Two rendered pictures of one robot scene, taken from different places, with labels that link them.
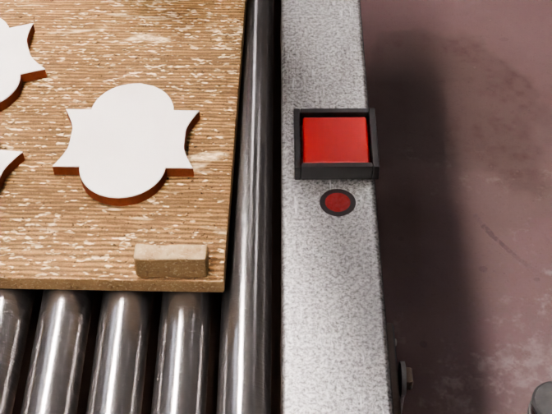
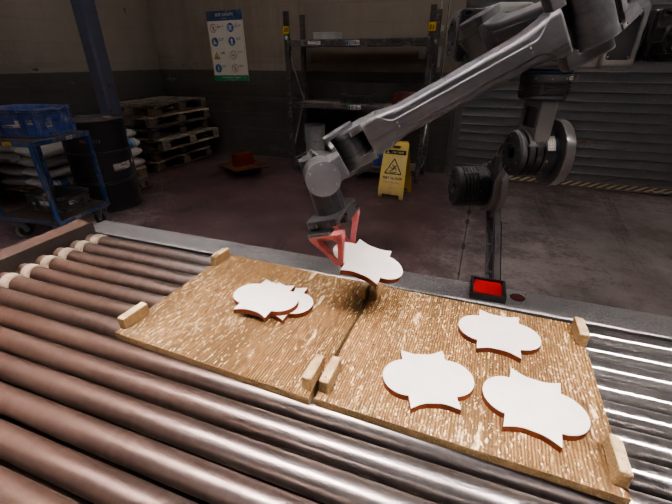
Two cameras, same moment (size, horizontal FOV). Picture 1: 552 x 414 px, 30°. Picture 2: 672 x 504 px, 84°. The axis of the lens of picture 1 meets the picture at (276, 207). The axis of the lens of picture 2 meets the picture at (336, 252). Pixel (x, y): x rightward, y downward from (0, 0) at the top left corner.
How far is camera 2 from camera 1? 1.09 m
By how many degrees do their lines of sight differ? 58
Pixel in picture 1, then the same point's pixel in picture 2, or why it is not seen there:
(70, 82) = (446, 348)
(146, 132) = (495, 325)
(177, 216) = (543, 330)
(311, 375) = (611, 320)
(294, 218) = (527, 308)
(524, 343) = not seen: hidden behind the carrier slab
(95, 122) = (487, 339)
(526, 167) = not seen: hidden behind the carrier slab
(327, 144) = (491, 289)
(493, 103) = not seen: hidden behind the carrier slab
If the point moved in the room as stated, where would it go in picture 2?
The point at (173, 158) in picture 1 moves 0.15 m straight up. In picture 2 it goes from (512, 320) to (531, 251)
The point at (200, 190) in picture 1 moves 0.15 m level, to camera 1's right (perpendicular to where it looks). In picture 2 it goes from (525, 321) to (518, 283)
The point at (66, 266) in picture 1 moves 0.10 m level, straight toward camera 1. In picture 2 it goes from (584, 368) to (644, 368)
